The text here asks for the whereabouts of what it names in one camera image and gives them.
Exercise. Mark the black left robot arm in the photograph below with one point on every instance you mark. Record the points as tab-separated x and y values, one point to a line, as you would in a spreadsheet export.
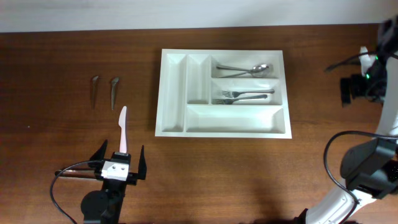
104	206

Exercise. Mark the metal fork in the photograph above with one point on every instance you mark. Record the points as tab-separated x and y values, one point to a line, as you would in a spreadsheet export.
231	101
235	94

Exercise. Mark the dark metal rod utensil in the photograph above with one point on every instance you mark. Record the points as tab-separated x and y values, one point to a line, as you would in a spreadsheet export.
79	174

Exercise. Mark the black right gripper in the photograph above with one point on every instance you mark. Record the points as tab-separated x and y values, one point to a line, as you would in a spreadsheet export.
354	84

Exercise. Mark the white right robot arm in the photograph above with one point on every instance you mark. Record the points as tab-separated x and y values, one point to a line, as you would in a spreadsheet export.
369	170

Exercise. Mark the right dark metal knife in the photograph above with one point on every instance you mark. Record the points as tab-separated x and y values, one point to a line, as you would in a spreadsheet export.
114	83

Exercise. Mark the metal spoon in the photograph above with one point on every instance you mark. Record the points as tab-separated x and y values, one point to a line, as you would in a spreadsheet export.
255	67
256	74

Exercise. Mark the left dark metal knife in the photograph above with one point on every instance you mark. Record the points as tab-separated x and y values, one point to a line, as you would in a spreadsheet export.
94	85

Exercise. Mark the dark metal knife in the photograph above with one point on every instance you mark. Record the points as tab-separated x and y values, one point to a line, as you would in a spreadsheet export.
114	83
94	85

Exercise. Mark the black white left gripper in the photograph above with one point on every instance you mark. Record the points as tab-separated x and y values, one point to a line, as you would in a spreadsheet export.
132	177

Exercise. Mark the white plastic cutlery tray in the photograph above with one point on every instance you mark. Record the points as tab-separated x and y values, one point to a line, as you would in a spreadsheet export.
189	81

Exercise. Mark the white plastic knife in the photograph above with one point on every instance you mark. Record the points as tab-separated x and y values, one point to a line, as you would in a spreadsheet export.
122	125

